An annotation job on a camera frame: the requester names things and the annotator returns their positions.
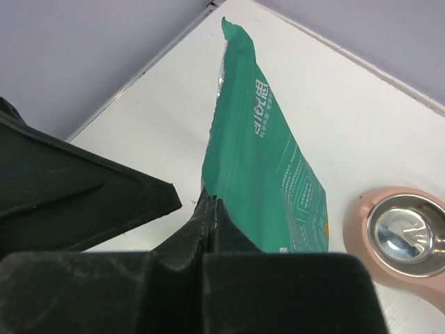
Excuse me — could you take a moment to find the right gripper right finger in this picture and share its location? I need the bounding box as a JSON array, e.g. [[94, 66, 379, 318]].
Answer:
[[208, 196, 262, 253]]

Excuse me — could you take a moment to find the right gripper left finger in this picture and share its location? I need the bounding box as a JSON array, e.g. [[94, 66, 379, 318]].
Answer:
[[152, 186, 212, 271]]

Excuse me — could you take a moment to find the pink double pet bowl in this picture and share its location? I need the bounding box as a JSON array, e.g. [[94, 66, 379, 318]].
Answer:
[[343, 186, 444, 312]]

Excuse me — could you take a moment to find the teal dog food bag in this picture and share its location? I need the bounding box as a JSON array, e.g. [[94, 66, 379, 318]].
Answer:
[[202, 19, 329, 253]]

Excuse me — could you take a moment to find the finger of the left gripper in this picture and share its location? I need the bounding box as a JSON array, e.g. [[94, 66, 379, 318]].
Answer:
[[1, 100, 181, 254]]

